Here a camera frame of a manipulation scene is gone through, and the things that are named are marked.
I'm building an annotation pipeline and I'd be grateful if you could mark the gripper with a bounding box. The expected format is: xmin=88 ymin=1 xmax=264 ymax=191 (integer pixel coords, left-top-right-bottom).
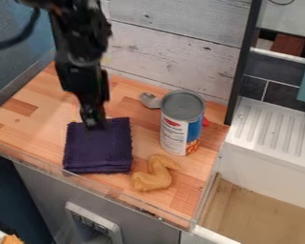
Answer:
xmin=54 ymin=58 xmax=113 ymax=130

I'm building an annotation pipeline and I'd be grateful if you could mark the purple cloth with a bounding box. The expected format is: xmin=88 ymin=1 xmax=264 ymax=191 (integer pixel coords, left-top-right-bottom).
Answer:
xmin=62 ymin=116 xmax=135 ymax=174

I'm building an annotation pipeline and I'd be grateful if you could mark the yellow toy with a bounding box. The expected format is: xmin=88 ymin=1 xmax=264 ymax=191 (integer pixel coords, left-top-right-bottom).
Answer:
xmin=131 ymin=153 xmax=184 ymax=193

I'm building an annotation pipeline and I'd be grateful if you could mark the can with white blue label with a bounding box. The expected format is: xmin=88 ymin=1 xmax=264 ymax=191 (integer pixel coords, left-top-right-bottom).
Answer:
xmin=158 ymin=89 xmax=208 ymax=156

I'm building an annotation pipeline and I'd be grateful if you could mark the toy sink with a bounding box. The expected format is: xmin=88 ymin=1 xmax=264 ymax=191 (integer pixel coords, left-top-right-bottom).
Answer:
xmin=217 ymin=96 xmax=305 ymax=213

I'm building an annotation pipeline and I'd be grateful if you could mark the black cable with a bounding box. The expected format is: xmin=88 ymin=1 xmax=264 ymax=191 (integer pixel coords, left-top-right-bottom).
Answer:
xmin=0 ymin=7 xmax=42 ymax=53

